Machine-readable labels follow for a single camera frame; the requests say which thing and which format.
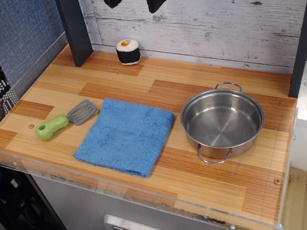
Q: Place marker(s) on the stainless steel pot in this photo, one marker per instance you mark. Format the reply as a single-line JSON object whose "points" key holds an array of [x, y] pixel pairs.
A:
{"points": [[222, 123]]}

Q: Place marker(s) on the dark grey post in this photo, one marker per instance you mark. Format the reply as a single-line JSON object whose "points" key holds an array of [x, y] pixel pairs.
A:
{"points": [[300, 60], [75, 28]]}

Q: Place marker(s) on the plush sushi roll toy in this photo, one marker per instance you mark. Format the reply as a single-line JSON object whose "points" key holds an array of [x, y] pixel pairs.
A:
{"points": [[128, 52]]}

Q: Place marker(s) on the green handled grey spatula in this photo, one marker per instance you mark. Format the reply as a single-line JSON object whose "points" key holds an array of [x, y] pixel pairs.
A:
{"points": [[77, 115]]}

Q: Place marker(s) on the dark grey right post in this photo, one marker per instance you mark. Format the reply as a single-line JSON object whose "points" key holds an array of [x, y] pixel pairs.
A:
{"points": [[300, 60]]}

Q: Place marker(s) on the dark grey left post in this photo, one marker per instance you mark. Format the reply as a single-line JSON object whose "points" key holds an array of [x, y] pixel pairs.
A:
{"points": [[75, 28]]}

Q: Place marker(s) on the blue cloth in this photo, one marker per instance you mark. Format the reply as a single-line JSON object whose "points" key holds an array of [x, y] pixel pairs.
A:
{"points": [[126, 137]]}

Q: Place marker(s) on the clear acrylic guard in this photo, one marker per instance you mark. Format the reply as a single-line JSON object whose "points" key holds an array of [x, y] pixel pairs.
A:
{"points": [[181, 192]]}

